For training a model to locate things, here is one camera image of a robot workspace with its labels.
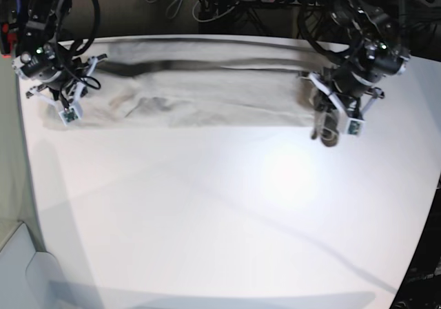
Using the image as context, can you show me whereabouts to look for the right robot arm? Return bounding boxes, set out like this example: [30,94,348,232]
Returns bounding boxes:
[12,0,101,103]

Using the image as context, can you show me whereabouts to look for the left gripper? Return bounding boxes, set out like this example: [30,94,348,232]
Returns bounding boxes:
[316,66,379,112]

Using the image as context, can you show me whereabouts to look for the beige t-shirt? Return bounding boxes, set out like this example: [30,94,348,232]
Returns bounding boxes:
[38,39,330,131]

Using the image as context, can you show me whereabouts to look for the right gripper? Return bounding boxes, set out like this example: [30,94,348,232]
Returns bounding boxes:
[42,63,101,101]

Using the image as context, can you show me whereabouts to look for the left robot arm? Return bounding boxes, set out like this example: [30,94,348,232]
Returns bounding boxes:
[297,0,409,112]

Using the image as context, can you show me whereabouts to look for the red black clamp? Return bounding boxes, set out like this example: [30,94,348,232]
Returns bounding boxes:
[1,8,17,58]

